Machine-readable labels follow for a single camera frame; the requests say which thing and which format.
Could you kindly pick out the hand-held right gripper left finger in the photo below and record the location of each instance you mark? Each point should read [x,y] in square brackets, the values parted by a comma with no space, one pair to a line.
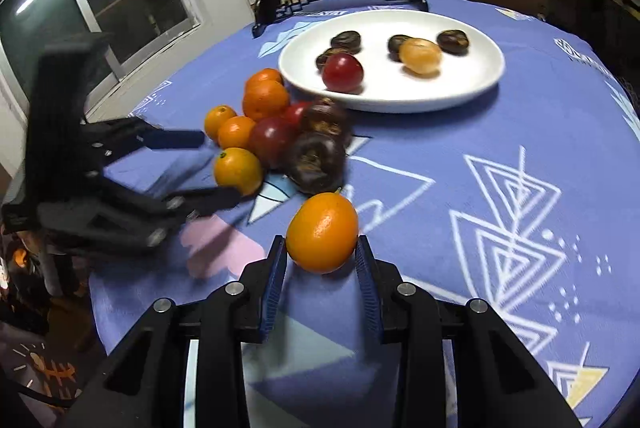
[275,288]

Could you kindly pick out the red cherry tomato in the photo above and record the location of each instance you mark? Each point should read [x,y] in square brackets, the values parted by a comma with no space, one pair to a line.
[295,112]
[272,141]
[342,71]

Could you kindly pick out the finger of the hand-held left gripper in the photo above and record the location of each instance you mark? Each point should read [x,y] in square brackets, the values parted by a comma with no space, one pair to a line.
[175,138]
[215,199]

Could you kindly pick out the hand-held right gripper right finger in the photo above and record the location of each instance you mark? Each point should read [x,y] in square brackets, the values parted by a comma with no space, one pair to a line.
[367,288]

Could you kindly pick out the dark brown water chestnut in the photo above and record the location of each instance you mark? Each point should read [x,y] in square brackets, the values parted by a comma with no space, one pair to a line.
[316,160]
[453,41]
[346,41]
[325,117]
[396,45]
[324,57]

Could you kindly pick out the white plate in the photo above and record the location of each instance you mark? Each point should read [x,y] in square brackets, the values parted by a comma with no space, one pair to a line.
[470,77]

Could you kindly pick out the purple printed tablecloth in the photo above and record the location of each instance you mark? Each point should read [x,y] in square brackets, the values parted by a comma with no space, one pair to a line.
[450,147]

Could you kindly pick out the dark fish print cloth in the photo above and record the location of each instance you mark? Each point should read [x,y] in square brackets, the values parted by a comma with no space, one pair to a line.
[45,368]

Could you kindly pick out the pale orange fruit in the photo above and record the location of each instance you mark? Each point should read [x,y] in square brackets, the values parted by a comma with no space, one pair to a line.
[421,56]

